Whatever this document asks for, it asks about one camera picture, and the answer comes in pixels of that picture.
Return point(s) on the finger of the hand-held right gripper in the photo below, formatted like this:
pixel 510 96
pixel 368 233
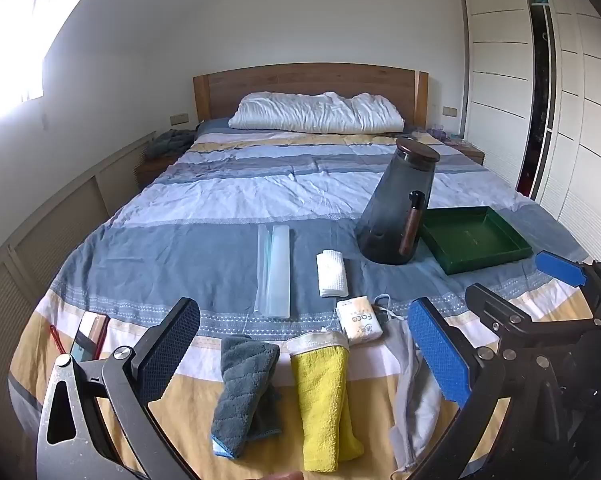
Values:
pixel 560 266
pixel 495 310

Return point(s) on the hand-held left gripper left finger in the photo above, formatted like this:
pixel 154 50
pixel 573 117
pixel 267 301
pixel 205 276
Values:
pixel 173 345

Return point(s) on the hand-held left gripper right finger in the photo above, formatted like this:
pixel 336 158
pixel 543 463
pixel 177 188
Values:
pixel 438 350

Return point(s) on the light grey fleece cloth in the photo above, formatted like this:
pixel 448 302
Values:
pixel 410 410

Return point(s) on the green tray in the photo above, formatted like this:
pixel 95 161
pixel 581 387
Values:
pixel 473 237

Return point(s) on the tissue packet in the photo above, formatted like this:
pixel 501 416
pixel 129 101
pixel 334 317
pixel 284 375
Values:
pixel 360 320

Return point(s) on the dark grey towel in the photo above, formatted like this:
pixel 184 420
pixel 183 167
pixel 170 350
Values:
pixel 245 390

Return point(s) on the yellow towel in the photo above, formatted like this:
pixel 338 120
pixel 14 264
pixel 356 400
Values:
pixel 320 400

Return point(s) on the white towel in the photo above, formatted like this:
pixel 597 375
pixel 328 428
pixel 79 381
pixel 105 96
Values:
pixel 332 275

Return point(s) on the person's left hand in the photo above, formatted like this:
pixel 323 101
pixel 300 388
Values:
pixel 283 476

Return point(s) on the smartphone with brown case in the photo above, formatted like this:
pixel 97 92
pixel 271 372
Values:
pixel 88 337

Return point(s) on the wooden bed with striped duvet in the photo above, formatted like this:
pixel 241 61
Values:
pixel 205 260

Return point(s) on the wooden nightstand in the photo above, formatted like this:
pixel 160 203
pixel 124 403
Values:
pixel 468 152
pixel 153 170

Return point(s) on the dark glass pitcher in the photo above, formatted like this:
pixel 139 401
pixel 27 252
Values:
pixel 388 210

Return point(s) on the white wardrobe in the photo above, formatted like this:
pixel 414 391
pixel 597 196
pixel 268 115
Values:
pixel 495 85

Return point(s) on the dark grey cloth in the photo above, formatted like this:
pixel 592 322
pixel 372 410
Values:
pixel 170 142

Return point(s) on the white pillow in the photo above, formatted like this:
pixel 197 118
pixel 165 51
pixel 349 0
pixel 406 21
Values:
pixel 310 112

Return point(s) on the wooden headboard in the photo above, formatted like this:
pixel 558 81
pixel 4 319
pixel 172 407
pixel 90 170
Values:
pixel 305 80

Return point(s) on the window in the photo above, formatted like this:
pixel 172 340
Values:
pixel 10 60

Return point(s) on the beige slatted wall panel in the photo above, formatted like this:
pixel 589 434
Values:
pixel 55 210

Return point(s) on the wall socket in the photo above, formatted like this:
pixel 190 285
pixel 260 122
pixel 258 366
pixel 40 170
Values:
pixel 449 111
pixel 179 119

